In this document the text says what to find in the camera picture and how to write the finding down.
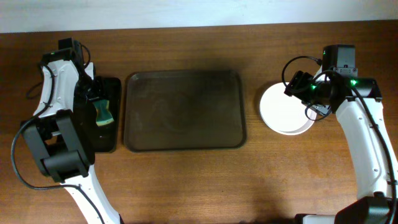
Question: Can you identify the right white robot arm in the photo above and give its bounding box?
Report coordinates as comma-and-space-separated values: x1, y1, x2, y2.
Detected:
285, 70, 397, 223

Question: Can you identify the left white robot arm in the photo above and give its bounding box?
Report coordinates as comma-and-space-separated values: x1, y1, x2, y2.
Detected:
17, 47, 123, 223

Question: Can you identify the pink plate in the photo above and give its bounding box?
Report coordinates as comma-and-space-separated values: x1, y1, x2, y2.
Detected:
259, 83, 317, 136

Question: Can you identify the black small tray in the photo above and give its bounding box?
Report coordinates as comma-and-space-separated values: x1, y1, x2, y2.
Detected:
82, 77, 122, 153

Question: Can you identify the brown serving tray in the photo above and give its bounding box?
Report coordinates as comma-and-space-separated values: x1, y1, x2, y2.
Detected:
123, 70, 248, 152

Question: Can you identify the green yellow sponge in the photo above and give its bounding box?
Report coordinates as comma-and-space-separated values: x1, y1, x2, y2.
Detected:
93, 100, 114, 127

